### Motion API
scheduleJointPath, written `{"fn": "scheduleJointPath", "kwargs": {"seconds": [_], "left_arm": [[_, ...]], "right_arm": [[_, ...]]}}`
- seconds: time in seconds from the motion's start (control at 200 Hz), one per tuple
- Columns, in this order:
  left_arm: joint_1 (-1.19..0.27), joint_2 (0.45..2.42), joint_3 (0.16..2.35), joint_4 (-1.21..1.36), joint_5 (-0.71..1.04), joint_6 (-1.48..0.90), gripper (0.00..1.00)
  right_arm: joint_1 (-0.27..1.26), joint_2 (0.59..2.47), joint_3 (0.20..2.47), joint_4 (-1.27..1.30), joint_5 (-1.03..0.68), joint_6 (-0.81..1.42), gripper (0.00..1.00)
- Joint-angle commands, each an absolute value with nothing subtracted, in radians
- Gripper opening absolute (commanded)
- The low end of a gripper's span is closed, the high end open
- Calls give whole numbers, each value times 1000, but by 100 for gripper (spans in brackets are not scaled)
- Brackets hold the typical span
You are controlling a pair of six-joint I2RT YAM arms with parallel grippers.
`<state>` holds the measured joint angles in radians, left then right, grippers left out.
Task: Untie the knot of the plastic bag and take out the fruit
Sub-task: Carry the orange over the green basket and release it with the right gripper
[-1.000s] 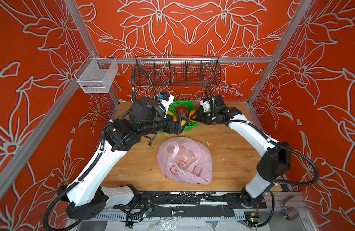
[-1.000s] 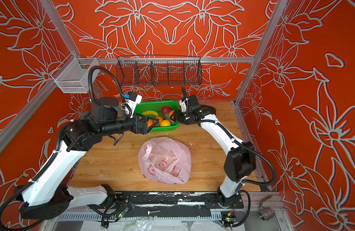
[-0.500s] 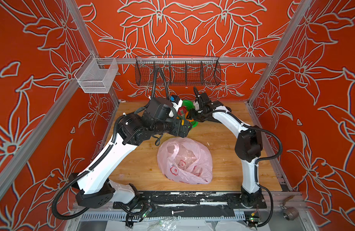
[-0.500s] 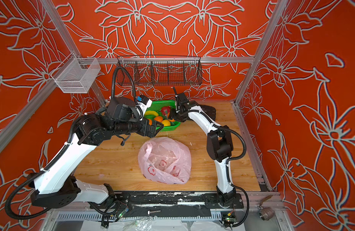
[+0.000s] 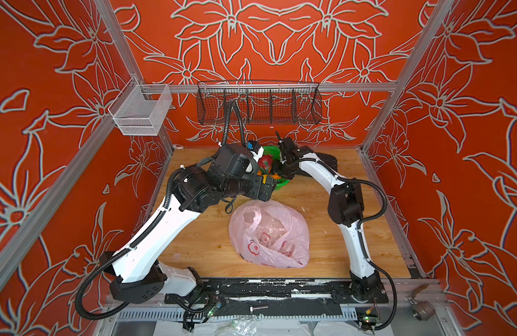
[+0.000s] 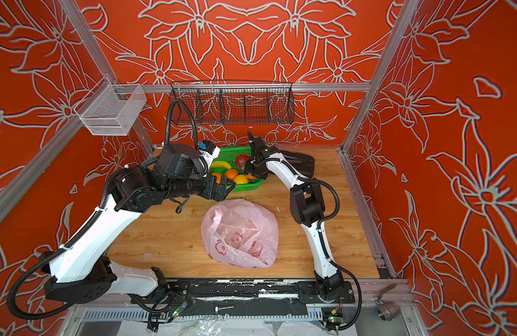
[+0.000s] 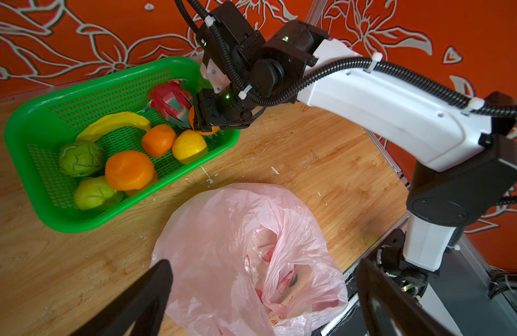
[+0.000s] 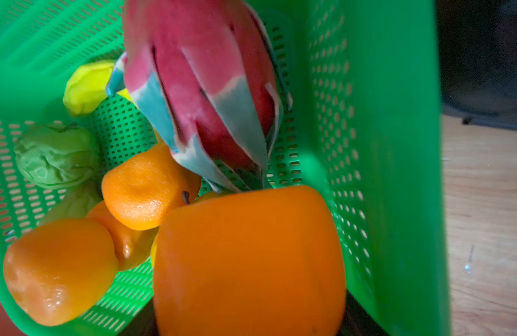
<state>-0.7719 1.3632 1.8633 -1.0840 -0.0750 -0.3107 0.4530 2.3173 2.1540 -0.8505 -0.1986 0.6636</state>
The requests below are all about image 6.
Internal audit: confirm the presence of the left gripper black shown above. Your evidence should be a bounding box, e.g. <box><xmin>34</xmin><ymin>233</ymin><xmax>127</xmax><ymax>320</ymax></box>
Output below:
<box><xmin>169</xmin><ymin>168</ymin><xmax>239</xmax><ymax>200</ymax></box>

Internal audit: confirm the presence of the red watermelon slice toy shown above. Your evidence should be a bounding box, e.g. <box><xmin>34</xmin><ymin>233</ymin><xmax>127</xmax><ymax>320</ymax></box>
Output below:
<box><xmin>234</xmin><ymin>155</ymin><xmax>250</xmax><ymax>171</ymax></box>

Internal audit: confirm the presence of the yellow lemon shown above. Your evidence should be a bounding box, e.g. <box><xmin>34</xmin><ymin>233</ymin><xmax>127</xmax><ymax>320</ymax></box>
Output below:
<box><xmin>234</xmin><ymin>174</ymin><xmax>249</xmax><ymax>186</ymax></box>

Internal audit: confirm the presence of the orange fruit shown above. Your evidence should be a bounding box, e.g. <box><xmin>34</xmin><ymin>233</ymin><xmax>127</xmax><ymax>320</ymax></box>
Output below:
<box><xmin>224</xmin><ymin>169</ymin><xmax>240</xmax><ymax>181</ymax></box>
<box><xmin>212</xmin><ymin>173</ymin><xmax>222</xmax><ymax>183</ymax></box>

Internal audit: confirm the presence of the pink plastic bag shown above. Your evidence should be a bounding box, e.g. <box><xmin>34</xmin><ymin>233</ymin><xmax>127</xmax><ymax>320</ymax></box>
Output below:
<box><xmin>201</xmin><ymin>199</ymin><xmax>279</xmax><ymax>269</ymax></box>

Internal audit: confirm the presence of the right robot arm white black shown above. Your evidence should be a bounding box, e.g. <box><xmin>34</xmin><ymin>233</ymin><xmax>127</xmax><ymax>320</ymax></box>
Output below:
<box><xmin>245</xmin><ymin>132</ymin><xmax>363</xmax><ymax>333</ymax></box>

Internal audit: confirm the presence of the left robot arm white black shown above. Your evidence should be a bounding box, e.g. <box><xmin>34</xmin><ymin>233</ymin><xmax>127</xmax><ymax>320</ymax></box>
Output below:
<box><xmin>6</xmin><ymin>132</ymin><xmax>235</xmax><ymax>321</ymax></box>

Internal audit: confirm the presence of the green plastic basket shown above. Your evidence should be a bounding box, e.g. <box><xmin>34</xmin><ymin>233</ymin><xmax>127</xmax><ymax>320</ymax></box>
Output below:
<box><xmin>209</xmin><ymin>146</ymin><xmax>264</xmax><ymax>192</ymax></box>

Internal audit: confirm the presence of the yellow banana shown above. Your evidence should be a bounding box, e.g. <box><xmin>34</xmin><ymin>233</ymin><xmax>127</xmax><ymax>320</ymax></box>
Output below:
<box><xmin>210</xmin><ymin>161</ymin><xmax>232</xmax><ymax>170</ymax></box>

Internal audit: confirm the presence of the black tool case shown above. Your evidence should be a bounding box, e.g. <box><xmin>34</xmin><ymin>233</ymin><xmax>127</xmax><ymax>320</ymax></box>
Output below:
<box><xmin>281</xmin><ymin>150</ymin><xmax>315</xmax><ymax>179</ymax></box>

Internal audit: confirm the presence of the metal cylinder fitting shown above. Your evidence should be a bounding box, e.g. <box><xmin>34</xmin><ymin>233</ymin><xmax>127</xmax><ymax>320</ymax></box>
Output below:
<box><xmin>376</xmin><ymin>302</ymin><xmax>401</xmax><ymax>321</ymax></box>

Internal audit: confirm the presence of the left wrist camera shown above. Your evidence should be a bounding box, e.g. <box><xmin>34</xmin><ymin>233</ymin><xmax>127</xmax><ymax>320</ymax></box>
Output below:
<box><xmin>198</xmin><ymin>140</ymin><xmax>221</xmax><ymax>170</ymax></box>

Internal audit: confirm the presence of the black wire basket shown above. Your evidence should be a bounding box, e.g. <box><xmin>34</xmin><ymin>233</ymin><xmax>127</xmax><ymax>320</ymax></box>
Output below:
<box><xmin>170</xmin><ymin>80</ymin><xmax>296</xmax><ymax>126</ymax></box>

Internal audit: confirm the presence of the clear plastic wall bin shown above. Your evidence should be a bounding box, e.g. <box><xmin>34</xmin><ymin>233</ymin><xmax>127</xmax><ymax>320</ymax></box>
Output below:
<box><xmin>74</xmin><ymin>84</ymin><xmax>146</xmax><ymax>136</ymax></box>

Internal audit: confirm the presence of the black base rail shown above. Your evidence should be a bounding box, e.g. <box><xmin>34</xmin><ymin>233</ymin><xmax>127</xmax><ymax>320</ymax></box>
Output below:
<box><xmin>131</xmin><ymin>276</ymin><xmax>356</xmax><ymax>320</ymax></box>

